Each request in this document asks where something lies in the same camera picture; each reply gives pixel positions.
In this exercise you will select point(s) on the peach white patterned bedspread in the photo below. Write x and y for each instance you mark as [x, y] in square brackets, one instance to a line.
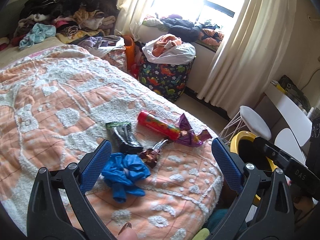
[54, 109]

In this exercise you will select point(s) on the clothes on window sill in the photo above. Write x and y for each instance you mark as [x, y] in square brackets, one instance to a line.
[207, 32]

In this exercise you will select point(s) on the right hand painted nails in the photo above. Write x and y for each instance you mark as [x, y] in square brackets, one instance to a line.
[304, 209]

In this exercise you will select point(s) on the dinosaur print laundry basket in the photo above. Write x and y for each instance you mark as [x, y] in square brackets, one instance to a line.
[166, 80]

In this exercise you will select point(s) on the white plastic bag of clothes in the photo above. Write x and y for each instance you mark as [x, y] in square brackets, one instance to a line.
[169, 49]

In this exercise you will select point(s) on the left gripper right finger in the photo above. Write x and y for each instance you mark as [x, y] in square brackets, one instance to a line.
[263, 208]

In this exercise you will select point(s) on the light blue garment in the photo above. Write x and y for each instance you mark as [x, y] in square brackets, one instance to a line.
[38, 34]

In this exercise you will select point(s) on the red cylindrical snack tube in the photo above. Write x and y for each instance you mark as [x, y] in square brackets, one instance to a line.
[150, 121]

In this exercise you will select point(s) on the pile of clothes on bed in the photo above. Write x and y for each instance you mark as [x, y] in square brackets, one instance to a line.
[68, 16]

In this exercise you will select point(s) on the cream curtain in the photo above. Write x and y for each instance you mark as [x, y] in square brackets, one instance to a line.
[250, 54]
[130, 17]

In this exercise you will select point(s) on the blue glove bundle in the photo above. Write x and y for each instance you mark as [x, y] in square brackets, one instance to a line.
[121, 173]

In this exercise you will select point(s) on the black green snack packet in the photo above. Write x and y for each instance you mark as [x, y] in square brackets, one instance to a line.
[122, 135]

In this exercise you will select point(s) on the cream curtain left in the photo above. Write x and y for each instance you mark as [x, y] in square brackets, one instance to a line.
[130, 17]

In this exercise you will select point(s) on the white stool wire legs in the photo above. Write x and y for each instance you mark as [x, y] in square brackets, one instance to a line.
[246, 119]

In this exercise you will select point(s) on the cream curtain right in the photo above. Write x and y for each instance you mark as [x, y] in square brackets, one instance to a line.
[250, 54]

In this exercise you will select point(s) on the brown candy wrapper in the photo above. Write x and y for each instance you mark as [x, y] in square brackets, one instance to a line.
[151, 155]

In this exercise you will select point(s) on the white curved dresser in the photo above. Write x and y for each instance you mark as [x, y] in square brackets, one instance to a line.
[290, 127]

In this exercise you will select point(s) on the teal trousers knee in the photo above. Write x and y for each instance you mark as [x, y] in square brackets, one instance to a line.
[220, 219]

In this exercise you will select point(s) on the purple foil snack wrapper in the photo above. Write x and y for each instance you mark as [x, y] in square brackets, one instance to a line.
[187, 135]

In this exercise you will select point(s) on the yellow rimmed black trash bin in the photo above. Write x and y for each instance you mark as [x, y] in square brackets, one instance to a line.
[247, 149]

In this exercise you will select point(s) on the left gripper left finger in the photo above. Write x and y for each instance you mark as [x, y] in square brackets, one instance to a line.
[47, 217]

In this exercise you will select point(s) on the floral fabric bag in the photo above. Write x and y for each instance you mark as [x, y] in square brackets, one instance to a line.
[117, 58]

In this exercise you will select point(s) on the orange bag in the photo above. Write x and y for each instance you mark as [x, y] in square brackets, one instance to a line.
[132, 55]

